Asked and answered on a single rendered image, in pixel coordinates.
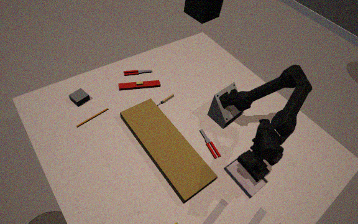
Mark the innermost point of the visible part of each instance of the tan rectangular panel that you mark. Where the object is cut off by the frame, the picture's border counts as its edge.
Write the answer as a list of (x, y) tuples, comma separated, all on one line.
[(181, 166)]

